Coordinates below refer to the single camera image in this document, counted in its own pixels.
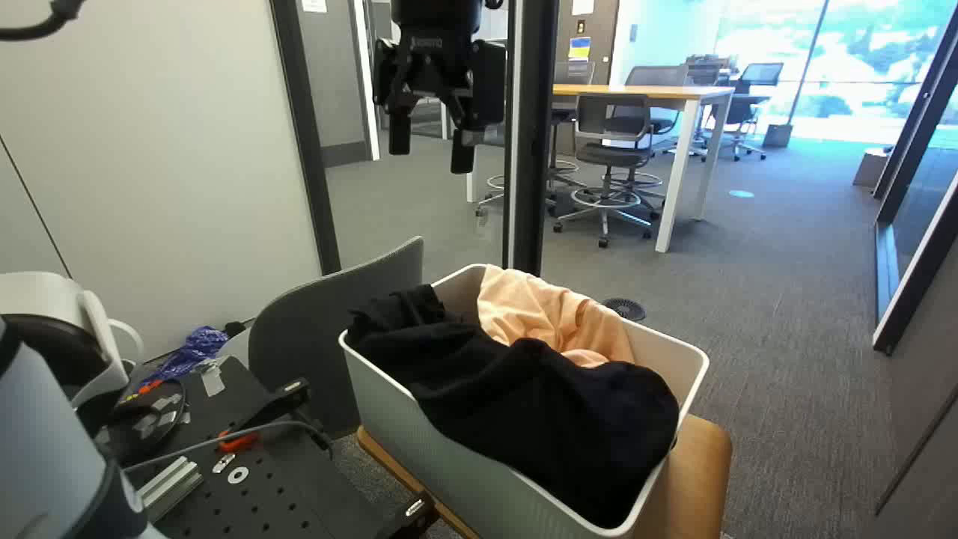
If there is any orange handled tool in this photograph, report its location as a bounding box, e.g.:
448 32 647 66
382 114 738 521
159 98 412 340
216 433 256 455

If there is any grey office stool near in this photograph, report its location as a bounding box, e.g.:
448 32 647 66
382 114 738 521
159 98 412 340
552 93 662 249

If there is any white plastic bin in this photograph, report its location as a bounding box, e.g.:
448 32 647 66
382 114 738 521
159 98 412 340
338 262 710 539

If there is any black cloth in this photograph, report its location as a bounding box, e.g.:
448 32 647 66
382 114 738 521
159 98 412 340
347 283 680 526

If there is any grey chair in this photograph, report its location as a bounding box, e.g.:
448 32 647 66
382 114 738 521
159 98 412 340
249 235 425 437

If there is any black office chair background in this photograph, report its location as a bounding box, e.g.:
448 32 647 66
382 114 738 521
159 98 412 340
722 62 784 162

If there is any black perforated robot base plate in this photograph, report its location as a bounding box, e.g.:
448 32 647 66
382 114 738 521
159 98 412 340
124 358 437 539

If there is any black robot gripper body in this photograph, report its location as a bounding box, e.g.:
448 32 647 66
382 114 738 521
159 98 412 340
374 0 506 125

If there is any peach cloth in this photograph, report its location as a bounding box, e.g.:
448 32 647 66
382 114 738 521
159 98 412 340
475 265 635 369

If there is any blue cloth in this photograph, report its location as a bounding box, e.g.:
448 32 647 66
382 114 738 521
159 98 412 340
159 327 226 381

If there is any wooden top white desk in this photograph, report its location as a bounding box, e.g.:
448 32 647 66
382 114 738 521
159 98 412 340
543 83 729 255

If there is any black glass door frame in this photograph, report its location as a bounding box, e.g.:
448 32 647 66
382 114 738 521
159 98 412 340
503 0 558 276

